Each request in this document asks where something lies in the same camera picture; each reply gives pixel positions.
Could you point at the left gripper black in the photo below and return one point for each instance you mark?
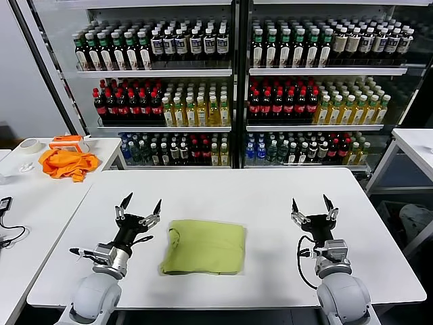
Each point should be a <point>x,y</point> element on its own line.
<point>130,230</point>

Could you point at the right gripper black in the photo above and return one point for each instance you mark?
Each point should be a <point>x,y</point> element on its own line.
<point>319,232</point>

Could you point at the light green T-shirt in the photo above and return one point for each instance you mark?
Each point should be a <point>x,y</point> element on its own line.
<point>206,247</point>

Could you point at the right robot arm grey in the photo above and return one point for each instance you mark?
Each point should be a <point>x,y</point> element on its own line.
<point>343,298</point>

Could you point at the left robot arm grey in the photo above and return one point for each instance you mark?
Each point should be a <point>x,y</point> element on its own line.
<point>96,294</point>

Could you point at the white metal shelf board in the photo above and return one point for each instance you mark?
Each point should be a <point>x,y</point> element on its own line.
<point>324,71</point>
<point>314,128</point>
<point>162,129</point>
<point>176,167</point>
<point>304,167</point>
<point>152,74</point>

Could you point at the green tinted water bottle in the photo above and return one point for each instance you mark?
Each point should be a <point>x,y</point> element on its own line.
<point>282,154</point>
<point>135,155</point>
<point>271,154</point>
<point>144,155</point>

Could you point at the small dark bottle white cap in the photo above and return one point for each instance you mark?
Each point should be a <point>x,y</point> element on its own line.
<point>164,155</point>
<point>154,155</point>
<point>292,155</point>
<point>302,155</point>

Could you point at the blue water bottle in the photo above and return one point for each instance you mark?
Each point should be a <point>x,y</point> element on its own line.
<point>125,155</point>
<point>260,154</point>
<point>249,154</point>

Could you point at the small dark bottle white label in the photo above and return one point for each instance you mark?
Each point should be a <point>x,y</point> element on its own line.
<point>313,152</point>
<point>173,154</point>
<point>183,154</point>
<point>323,152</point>

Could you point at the small dark bottle red cap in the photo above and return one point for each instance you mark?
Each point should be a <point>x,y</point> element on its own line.
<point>196,155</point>
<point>333,152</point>
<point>343,151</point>
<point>205,155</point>

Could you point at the small yellow drink bottle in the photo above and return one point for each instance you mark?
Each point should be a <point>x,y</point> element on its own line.
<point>223,155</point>
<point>214,155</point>
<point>364,155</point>
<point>354,155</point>

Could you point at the dark storage bin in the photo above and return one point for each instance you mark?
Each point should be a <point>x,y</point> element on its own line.
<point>389,216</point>

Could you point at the orange crumpled cloth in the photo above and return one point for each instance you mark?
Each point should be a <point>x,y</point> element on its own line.
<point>67,164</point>

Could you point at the white side table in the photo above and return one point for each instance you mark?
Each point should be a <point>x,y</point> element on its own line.
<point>50,210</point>
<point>416,142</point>

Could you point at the grey cloth bundle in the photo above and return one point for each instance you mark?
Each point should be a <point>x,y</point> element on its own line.
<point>414,216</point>

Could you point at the yellow tea bottle white cap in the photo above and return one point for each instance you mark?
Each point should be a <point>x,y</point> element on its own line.
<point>359,113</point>
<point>323,113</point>
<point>190,115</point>
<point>167,115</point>
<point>347,113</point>
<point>201,114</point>
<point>371,113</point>
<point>178,115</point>
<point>382,112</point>
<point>224,114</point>
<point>212,114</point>
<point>335,113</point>

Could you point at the orange and white box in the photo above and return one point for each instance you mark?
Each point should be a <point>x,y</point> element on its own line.
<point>67,139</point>

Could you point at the cola bottle red cap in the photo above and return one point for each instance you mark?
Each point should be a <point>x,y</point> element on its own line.
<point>300,106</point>
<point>288,106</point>
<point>121,106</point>
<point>277,106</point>
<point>266,106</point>
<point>254,106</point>
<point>312,106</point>
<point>133,106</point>
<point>156,106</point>
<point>110,106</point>
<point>145,106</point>
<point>98,106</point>

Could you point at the small white crumpled scrap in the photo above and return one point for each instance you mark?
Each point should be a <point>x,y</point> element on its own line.
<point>25,167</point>

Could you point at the beige masking tape roll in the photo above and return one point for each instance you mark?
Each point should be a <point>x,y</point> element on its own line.
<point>25,150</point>

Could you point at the small black device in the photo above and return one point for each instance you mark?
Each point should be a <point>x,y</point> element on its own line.
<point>5,204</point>

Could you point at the glass cabinet door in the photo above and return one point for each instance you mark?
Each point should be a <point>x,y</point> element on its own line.
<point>419,40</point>
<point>50,81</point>

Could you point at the dark bottle green neck label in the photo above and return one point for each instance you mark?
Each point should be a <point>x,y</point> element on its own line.
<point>285,50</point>
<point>271,50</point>
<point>144,53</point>
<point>106,54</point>
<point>131,53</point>
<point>257,50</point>
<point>325,50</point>
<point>118,53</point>
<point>299,50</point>
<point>313,50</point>
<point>93,54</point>
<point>81,54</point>

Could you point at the dark bottle blue white label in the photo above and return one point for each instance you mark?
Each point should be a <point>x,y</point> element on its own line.
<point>366,43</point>
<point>169,46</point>
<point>393,43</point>
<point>405,43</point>
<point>181,46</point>
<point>156,46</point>
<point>209,45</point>
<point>380,43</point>
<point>195,45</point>
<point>221,45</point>

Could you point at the dark bottle beige label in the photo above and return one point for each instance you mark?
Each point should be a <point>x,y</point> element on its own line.
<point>339,44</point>
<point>353,44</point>

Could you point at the white beverage display cabinet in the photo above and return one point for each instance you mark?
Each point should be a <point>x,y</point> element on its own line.
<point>152,13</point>
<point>321,11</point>

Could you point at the right wrist camera silver box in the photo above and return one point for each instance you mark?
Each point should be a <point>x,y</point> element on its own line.
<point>335,250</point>

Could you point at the wrist camera silver box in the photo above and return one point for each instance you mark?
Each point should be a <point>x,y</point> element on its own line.
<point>105,254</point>
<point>335,250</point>

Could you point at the left wrist camera silver box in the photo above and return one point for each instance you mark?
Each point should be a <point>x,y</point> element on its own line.
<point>105,254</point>

